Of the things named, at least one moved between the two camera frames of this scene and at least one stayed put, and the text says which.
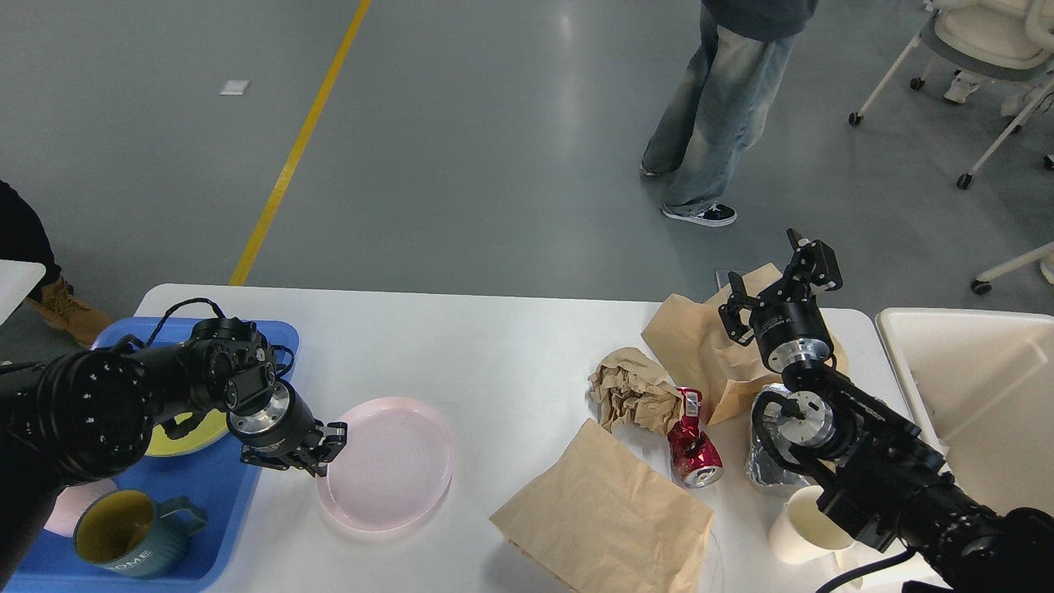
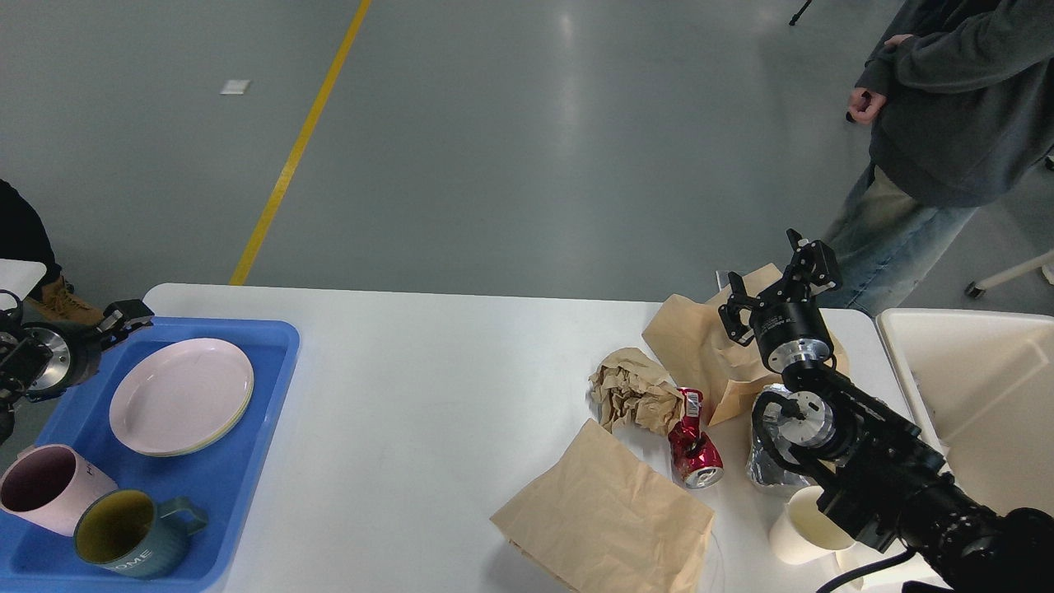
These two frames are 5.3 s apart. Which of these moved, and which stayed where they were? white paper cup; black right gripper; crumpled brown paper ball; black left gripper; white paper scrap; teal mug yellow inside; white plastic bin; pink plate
Moved: black left gripper; pink plate
Stayed: crumpled brown paper ball; white paper cup; white paper scrap; white plastic bin; teal mug yellow inside; black right gripper
